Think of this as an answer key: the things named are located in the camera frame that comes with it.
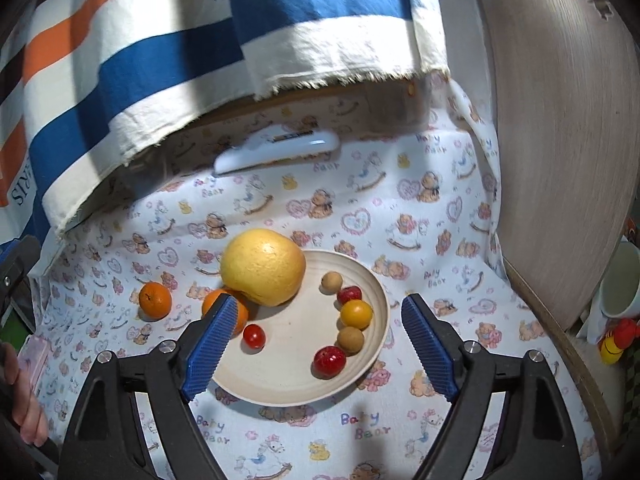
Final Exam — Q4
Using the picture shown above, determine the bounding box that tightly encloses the orange tangerine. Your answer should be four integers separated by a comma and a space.
201, 287, 249, 337
138, 282, 173, 322

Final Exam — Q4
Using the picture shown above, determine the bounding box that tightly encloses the red cherry tomato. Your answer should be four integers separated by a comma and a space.
242, 324, 266, 351

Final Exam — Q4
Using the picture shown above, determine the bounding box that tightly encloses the yellow-orange round fruit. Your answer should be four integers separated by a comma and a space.
340, 299, 374, 330

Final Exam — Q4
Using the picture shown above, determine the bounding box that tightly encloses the bear printed blanket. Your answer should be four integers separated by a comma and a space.
27, 72, 601, 480

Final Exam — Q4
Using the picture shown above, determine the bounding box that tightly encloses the large yellow pear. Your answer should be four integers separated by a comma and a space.
219, 228, 307, 307

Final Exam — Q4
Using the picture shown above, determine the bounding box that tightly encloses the white mug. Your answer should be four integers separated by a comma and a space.
597, 240, 640, 321

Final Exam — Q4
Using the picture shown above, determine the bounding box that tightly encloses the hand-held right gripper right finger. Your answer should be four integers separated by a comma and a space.
401, 293, 583, 480

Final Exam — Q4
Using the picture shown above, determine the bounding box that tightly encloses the person's left hand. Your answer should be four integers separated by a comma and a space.
0, 342, 50, 447

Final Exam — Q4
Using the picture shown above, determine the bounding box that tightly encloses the cream round plate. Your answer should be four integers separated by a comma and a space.
207, 249, 390, 406

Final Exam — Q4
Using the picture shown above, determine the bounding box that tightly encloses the pink box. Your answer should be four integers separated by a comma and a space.
17, 336, 51, 396

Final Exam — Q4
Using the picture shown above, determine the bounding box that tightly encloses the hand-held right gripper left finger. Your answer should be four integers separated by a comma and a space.
59, 294, 240, 480

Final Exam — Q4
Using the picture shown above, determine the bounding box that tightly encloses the striped cream cloth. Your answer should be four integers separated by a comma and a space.
0, 0, 448, 241

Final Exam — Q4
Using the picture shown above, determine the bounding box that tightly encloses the white plastic device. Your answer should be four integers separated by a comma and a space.
214, 130, 342, 176

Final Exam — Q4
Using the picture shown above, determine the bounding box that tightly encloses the red and yellow toy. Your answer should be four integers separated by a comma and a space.
599, 317, 640, 366

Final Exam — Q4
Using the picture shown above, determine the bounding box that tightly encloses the large red round fruit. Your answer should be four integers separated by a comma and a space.
313, 345, 347, 380

